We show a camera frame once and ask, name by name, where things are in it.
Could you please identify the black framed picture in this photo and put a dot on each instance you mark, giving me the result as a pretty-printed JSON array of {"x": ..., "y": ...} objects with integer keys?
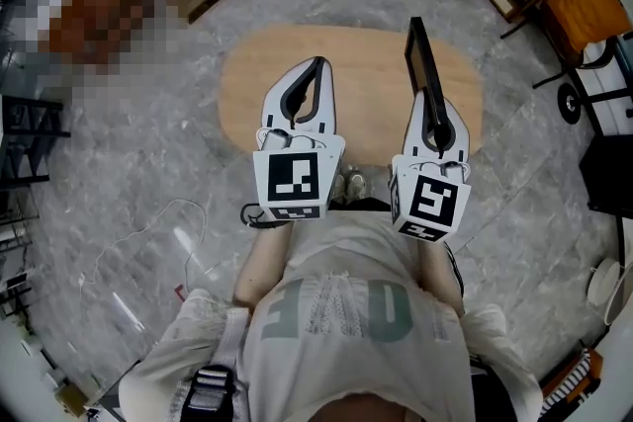
[{"x": 423, "y": 59}]

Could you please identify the person's white printed t-shirt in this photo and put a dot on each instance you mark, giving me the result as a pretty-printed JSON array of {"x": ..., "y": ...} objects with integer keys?
[{"x": 346, "y": 336}]

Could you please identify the black cabinet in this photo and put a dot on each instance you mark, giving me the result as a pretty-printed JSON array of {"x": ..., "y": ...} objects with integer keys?
[{"x": 610, "y": 173}]

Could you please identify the person's right forearm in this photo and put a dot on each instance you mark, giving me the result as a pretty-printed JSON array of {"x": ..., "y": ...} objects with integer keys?
[{"x": 440, "y": 272}]

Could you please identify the black metal shelf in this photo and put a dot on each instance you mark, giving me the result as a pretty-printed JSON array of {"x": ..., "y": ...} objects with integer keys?
[{"x": 29, "y": 138}]

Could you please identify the wooden cabinet with white top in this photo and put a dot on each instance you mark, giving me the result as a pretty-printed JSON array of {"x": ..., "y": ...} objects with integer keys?
[{"x": 99, "y": 10}]

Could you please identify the person's shoe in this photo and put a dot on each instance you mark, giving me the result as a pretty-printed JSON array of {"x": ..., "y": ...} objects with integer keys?
[
  {"x": 357, "y": 183},
  {"x": 339, "y": 188}
]

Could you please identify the person's left forearm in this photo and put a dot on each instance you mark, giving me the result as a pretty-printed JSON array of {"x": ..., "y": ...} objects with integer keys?
[{"x": 262, "y": 262}]

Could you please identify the black wheeled cart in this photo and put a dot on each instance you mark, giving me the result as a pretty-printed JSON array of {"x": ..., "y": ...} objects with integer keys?
[{"x": 593, "y": 89}]

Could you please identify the orange chair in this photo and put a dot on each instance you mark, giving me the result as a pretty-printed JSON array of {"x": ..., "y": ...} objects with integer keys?
[{"x": 588, "y": 10}]

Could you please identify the orange stool with striped cloth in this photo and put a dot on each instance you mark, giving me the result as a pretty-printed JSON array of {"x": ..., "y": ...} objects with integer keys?
[{"x": 573, "y": 380}]

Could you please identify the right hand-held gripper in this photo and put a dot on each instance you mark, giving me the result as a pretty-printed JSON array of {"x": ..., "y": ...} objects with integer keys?
[{"x": 430, "y": 202}]

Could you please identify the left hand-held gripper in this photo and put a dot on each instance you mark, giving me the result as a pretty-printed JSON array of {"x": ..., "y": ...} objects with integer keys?
[{"x": 297, "y": 173}]

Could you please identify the person's black trousers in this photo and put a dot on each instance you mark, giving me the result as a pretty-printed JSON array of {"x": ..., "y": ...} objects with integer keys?
[{"x": 361, "y": 205}]

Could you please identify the oval wooden table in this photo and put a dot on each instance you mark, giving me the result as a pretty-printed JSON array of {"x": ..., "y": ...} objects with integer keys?
[{"x": 361, "y": 64}]

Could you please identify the person's right shoe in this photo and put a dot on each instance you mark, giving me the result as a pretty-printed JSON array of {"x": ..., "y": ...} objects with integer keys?
[{"x": 357, "y": 183}]

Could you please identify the small red floor item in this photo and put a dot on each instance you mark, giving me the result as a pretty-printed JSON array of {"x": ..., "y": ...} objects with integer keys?
[{"x": 179, "y": 292}]

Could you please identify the person's left shoe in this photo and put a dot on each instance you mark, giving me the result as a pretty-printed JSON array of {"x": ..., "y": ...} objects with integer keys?
[{"x": 339, "y": 188}]

